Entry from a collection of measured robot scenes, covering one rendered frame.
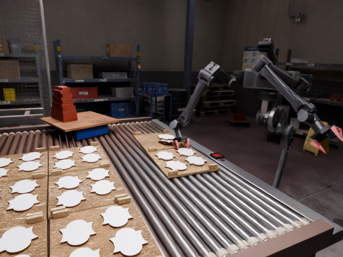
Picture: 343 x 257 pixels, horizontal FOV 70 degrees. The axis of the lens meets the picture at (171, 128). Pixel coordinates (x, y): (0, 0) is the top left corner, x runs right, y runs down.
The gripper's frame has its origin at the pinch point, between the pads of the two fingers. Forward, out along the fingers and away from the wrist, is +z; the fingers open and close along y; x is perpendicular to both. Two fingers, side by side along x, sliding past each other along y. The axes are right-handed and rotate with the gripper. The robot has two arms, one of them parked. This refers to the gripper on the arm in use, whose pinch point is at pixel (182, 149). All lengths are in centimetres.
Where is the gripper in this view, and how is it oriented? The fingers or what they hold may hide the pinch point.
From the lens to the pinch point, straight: 181.3
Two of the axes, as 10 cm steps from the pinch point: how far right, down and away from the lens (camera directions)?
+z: 2.1, 9.3, -3.1
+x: -3.2, 3.7, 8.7
